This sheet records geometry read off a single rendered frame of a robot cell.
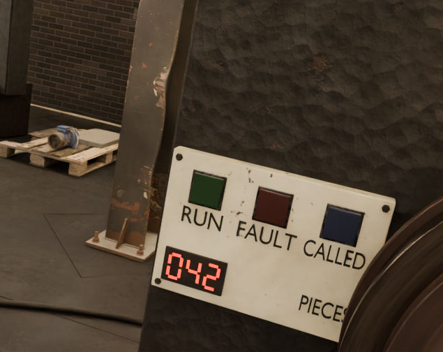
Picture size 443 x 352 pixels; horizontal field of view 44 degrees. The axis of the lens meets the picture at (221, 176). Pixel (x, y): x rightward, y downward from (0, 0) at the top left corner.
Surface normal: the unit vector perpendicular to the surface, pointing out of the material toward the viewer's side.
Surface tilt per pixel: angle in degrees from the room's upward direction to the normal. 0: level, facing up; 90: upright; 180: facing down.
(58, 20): 90
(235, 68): 90
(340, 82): 90
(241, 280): 90
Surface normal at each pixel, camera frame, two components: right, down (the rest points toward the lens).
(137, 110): -0.28, 0.18
